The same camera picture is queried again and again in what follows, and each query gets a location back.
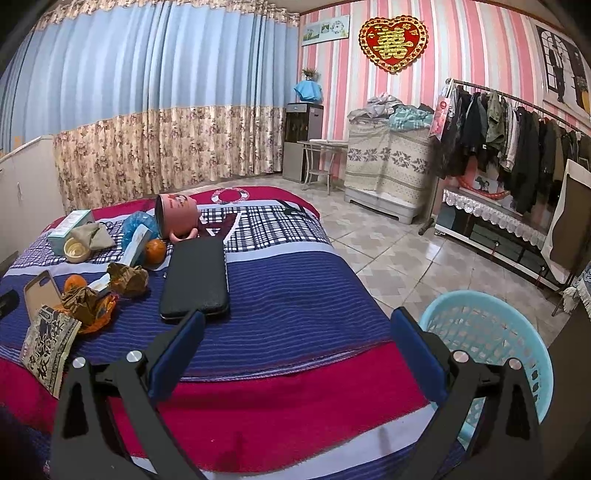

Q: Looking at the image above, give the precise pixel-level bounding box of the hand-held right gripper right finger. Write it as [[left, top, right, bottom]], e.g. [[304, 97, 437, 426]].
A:
[[392, 308, 544, 480]]

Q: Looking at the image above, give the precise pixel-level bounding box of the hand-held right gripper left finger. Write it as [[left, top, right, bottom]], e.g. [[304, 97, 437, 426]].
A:
[[48, 310, 206, 480]]

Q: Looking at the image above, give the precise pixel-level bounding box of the light blue plastic basket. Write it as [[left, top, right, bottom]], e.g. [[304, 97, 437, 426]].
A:
[[419, 291, 554, 439]]

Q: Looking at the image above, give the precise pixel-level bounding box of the round tape roll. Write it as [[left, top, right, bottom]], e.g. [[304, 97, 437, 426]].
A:
[[62, 237, 90, 264]]

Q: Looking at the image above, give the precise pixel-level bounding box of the blue plastic bag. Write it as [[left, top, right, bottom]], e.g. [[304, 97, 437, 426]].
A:
[[121, 211, 160, 250]]

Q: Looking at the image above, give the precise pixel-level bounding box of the brown phone case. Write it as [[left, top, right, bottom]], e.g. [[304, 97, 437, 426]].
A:
[[23, 270, 63, 333]]

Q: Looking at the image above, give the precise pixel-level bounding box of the printed paper packet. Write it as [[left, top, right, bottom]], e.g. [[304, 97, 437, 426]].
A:
[[21, 305, 83, 398]]

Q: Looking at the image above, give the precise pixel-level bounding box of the brown crumpled paper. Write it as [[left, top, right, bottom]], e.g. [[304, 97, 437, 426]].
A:
[[61, 286, 100, 324], [107, 262, 149, 298]]

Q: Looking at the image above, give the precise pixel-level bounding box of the black leather wallet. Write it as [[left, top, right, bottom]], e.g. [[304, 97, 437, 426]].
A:
[[159, 240, 230, 321]]

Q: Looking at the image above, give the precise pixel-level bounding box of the teal cardboard box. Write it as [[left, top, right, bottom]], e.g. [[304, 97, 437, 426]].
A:
[[47, 209, 94, 256]]

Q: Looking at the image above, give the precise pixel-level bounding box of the white cabinet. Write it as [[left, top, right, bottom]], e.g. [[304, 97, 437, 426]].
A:
[[0, 135, 68, 273]]

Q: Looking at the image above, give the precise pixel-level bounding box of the khaki cloth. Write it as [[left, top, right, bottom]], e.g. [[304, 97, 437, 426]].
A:
[[69, 223, 116, 252]]

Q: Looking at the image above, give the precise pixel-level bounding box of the small white box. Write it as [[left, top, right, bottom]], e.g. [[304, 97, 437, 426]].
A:
[[122, 226, 152, 268]]

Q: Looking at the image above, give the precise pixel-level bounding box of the TV stand with lace cloth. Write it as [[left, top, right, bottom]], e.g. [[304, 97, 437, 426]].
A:
[[436, 187, 561, 289]]

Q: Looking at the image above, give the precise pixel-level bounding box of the blue fringed cloth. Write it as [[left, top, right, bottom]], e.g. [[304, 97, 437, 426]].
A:
[[561, 263, 591, 319]]

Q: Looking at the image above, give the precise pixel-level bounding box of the framed photo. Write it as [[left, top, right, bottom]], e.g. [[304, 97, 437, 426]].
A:
[[471, 174, 506, 197]]

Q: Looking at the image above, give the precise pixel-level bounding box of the cabinet under patterned cloth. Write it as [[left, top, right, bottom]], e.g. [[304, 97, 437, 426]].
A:
[[344, 117, 437, 225]]

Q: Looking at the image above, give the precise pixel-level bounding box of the small metal table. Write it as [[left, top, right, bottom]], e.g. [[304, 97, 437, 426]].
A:
[[300, 138, 348, 195]]

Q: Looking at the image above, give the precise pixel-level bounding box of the pink hanging bag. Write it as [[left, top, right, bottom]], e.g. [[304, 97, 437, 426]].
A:
[[428, 95, 451, 139]]

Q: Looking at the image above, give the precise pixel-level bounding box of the grey water dispenser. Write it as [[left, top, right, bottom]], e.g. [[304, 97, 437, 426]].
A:
[[283, 102, 325, 183]]

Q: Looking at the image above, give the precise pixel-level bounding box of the pile of clothes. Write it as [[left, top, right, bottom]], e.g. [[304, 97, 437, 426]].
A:
[[347, 92, 437, 132]]

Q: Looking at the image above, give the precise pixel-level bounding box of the blue floral curtain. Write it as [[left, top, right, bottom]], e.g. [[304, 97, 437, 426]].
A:
[[0, 0, 301, 204]]

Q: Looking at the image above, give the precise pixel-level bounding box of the metal clothes rack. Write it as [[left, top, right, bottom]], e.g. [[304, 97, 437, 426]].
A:
[[418, 78, 591, 236]]

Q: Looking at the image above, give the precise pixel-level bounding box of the blue bottle cover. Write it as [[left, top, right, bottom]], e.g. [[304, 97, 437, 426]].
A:
[[294, 79, 322, 103]]

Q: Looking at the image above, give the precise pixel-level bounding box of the red heart wall decoration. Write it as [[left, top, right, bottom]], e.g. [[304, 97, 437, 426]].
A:
[[359, 16, 428, 75]]

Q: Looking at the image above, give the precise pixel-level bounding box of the wedding wall poster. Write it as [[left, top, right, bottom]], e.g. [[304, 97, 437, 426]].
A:
[[536, 25, 591, 114]]

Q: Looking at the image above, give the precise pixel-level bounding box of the landscape wall picture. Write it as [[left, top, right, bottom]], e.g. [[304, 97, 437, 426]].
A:
[[301, 15, 351, 47]]

